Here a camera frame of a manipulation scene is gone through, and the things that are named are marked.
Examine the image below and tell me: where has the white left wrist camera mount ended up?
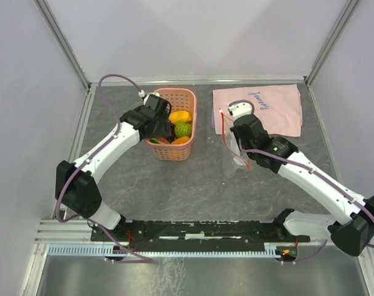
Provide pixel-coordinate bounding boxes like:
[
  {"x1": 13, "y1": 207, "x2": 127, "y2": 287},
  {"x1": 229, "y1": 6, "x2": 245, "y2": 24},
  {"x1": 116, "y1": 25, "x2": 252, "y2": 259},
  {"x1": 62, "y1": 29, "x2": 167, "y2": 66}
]
[{"x1": 138, "y1": 90, "x2": 152, "y2": 105}]

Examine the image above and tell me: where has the pink plastic perforated basket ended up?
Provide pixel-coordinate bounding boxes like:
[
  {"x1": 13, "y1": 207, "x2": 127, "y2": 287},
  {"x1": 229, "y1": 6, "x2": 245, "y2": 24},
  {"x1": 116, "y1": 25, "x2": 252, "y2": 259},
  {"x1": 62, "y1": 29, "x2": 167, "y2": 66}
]
[{"x1": 145, "y1": 87, "x2": 197, "y2": 161}]

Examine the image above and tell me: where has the pink embroidered cloth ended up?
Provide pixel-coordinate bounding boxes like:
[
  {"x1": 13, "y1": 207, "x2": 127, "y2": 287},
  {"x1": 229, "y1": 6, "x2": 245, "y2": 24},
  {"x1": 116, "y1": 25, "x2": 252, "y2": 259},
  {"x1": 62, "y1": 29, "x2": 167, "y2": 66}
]
[{"x1": 213, "y1": 84, "x2": 302, "y2": 138}]

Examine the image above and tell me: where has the yellow toy mango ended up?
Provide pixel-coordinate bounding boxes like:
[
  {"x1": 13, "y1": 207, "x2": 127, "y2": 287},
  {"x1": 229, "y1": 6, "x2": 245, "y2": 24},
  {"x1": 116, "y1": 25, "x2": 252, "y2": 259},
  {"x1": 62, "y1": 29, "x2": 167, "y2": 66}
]
[{"x1": 169, "y1": 110, "x2": 193, "y2": 125}]

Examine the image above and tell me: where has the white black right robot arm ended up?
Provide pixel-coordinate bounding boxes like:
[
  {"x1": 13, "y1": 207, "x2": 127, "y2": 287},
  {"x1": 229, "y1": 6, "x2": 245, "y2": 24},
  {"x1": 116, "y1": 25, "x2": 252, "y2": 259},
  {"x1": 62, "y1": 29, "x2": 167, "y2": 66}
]
[{"x1": 230, "y1": 112, "x2": 374, "y2": 257}]

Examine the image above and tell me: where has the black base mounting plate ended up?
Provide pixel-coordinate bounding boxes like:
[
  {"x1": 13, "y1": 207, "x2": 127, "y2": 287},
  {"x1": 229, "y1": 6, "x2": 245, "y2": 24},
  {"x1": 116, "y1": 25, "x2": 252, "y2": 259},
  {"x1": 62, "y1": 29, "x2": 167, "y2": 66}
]
[{"x1": 109, "y1": 220, "x2": 296, "y2": 253}]

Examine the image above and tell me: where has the aluminium frame rail front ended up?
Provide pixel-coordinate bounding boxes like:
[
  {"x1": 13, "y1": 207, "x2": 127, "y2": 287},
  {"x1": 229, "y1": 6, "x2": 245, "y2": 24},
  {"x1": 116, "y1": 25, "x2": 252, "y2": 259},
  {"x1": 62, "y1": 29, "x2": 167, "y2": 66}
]
[{"x1": 36, "y1": 220, "x2": 314, "y2": 246}]

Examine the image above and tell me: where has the orange toy fruit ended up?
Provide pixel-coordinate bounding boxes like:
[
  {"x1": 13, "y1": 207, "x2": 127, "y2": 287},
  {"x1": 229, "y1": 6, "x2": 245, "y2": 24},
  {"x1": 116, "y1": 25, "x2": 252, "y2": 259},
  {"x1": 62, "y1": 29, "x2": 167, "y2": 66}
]
[{"x1": 171, "y1": 136, "x2": 190, "y2": 145}]

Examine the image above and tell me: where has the purple cloth under pink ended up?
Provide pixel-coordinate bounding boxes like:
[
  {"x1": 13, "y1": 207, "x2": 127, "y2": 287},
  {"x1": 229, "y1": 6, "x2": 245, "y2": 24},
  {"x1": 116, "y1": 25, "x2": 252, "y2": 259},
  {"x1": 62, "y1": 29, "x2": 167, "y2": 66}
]
[{"x1": 211, "y1": 110, "x2": 215, "y2": 130}]

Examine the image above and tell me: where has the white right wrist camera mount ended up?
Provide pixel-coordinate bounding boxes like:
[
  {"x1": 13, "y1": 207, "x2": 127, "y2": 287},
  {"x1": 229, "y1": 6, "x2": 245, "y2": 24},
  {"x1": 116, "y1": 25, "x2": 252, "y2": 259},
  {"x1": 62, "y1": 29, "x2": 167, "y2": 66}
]
[{"x1": 227, "y1": 100, "x2": 255, "y2": 119}]

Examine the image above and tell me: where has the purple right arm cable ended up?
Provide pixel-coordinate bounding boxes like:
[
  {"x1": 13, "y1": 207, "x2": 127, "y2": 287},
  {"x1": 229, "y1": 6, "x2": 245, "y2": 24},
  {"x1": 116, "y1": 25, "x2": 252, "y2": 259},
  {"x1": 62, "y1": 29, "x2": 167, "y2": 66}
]
[{"x1": 228, "y1": 99, "x2": 374, "y2": 263}]

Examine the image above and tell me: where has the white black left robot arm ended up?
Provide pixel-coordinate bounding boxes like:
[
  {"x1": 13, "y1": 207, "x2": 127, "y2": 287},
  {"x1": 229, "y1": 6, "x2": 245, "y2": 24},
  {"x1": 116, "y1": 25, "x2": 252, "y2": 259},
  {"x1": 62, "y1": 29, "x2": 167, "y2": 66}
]
[{"x1": 55, "y1": 92, "x2": 172, "y2": 241}]

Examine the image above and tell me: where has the clear zip top bag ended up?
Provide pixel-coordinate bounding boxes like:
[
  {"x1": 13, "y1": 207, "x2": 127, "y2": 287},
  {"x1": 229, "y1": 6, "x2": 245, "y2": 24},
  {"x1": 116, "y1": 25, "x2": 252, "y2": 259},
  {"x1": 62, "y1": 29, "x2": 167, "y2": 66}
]
[{"x1": 219, "y1": 109, "x2": 251, "y2": 179}]

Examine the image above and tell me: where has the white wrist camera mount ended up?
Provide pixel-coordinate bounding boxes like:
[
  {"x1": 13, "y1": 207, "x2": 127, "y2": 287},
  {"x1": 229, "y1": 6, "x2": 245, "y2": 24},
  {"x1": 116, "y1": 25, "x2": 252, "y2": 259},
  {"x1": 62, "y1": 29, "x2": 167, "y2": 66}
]
[
  {"x1": 138, "y1": 90, "x2": 152, "y2": 105},
  {"x1": 227, "y1": 100, "x2": 255, "y2": 119}
]

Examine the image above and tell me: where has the dark red grape bunch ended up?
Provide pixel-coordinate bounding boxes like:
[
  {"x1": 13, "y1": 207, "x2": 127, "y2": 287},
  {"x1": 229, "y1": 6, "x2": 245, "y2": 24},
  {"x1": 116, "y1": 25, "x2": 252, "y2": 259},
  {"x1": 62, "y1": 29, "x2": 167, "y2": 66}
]
[{"x1": 170, "y1": 123, "x2": 175, "y2": 138}]

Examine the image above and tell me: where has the watermelon slice toy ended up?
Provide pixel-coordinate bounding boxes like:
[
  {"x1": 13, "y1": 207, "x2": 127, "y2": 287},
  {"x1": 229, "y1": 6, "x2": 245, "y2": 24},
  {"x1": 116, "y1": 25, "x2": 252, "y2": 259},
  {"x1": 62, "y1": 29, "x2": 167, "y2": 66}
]
[{"x1": 149, "y1": 137, "x2": 170, "y2": 145}]

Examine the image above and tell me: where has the green custard apple toy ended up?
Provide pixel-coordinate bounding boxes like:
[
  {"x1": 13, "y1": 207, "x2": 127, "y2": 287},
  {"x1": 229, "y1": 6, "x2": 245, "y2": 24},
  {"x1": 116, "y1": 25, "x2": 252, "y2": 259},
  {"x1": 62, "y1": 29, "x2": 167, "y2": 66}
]
[{"x1": 174, "y1": 123, "x2": 192, "y2": 138}]

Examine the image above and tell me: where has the light blue cable duct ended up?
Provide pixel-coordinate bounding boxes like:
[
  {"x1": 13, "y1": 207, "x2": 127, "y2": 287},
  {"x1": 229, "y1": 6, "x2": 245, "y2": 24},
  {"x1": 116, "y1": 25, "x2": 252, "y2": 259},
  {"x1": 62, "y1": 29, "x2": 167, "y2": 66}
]
[{"x1": 47, "y1": 243, "x2": 282, "y2": 257}]

